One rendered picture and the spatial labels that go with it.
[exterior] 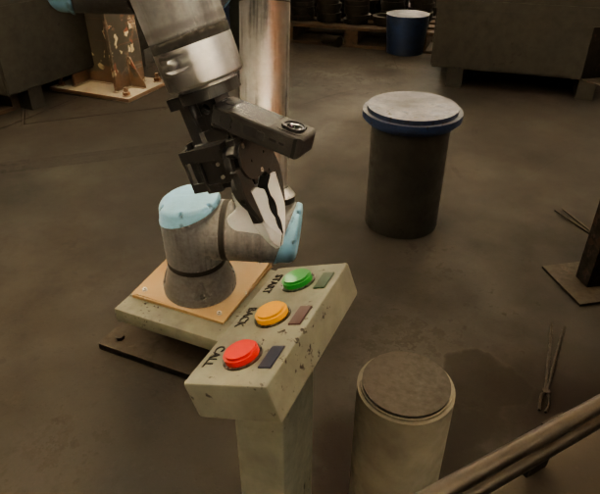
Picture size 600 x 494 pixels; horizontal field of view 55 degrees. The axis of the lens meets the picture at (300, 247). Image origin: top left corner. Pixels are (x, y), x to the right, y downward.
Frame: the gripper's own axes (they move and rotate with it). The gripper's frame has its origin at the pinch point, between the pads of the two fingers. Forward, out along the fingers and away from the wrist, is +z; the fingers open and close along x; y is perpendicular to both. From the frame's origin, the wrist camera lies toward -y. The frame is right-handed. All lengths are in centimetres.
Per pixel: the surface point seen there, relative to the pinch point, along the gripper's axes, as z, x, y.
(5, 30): -54, -157, 218
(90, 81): -17, -208, 233
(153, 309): 33, -35, 69
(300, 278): 5.7, 0.9, -1.2
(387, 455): 26.1, 9.4, -10.0
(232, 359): 5.7, 16.6, -0.2
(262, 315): 5.7, 8.6, 0.4
